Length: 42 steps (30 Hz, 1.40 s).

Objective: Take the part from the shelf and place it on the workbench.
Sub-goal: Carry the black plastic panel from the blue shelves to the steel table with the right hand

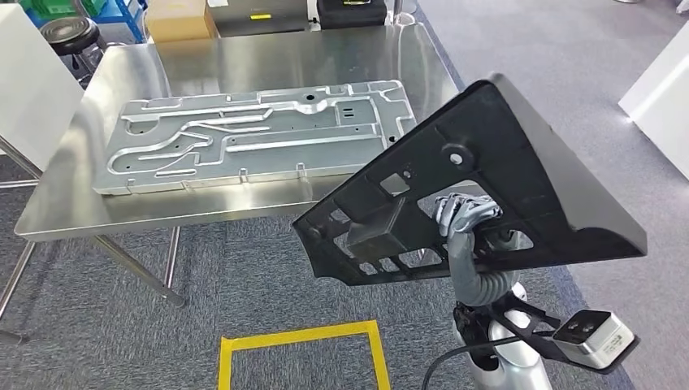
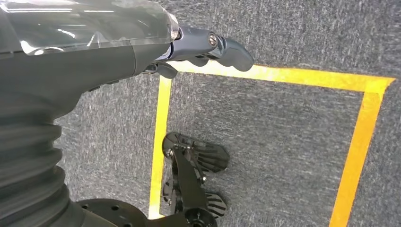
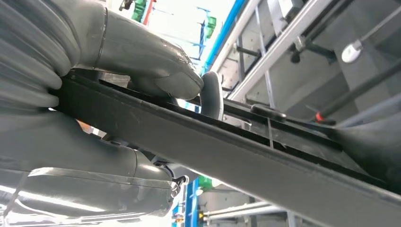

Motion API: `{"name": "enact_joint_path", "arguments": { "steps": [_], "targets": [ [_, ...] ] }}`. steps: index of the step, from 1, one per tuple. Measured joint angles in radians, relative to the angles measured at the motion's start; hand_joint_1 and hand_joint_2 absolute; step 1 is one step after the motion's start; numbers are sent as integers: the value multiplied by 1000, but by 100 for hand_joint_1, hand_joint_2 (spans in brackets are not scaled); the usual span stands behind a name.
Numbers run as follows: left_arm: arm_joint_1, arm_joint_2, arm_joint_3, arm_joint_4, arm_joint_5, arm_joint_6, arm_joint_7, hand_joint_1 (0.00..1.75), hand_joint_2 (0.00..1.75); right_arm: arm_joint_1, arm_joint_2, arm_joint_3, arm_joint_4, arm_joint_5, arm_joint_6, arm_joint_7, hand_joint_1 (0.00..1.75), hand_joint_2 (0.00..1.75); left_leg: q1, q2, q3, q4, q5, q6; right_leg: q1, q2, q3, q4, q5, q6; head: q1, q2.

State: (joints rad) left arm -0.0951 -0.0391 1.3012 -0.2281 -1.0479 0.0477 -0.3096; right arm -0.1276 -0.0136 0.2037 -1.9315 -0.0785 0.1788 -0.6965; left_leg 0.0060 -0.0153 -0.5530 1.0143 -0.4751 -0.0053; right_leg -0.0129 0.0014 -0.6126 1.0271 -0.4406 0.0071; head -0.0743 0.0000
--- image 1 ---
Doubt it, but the stainless steel workbench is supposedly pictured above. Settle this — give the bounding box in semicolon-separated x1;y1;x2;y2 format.
0;22;486;345

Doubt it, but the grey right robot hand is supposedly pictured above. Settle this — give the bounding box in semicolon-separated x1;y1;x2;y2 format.
433;193;505;238

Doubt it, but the yellow floor tape square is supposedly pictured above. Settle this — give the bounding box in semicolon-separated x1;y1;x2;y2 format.
218;320;392;390

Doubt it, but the black carrying case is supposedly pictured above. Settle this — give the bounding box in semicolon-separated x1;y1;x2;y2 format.
316;0;388;31

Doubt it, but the white board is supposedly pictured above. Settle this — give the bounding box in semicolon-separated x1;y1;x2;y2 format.
0;4;86;173

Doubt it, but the brown cardboard box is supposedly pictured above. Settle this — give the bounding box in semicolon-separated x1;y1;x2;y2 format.
145;0;219;44

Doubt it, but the black right camera bracket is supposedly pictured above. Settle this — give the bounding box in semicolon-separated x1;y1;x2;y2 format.
487;292;642;376

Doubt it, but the white box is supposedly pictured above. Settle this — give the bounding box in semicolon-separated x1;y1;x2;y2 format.
617;34;689;181

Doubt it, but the stamped aluminium panel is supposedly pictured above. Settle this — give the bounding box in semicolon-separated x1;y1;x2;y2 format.
91;79;418;196

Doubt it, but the black plastic plate bracket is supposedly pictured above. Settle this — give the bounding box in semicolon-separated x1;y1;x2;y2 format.
291;72;648;288

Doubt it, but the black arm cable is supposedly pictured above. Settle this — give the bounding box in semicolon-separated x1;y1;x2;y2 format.
421;336;521;390

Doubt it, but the blue cart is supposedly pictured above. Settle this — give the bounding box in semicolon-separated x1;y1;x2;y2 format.
24;0;149;44

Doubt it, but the chrome stanchion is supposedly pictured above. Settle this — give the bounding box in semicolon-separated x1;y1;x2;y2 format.
390;0;418;28

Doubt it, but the black round stool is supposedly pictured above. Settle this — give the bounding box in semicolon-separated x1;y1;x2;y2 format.
40;15;109;90

